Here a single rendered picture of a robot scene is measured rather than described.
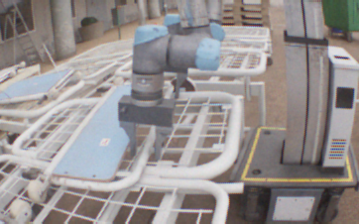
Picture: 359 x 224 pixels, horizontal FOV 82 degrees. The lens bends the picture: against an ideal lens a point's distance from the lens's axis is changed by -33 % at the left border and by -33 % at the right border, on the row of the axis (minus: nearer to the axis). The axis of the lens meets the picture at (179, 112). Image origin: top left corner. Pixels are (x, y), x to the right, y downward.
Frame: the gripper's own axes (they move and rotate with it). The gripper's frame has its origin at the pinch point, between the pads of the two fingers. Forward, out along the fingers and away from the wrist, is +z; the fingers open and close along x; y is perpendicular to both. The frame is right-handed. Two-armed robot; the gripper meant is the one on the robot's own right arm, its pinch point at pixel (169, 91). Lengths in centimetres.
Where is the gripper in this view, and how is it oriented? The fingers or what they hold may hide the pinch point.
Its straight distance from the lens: 111.5
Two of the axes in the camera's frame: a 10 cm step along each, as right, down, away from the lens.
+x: 9.9, 1.1, -0.7
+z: -0.7, 9.1, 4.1
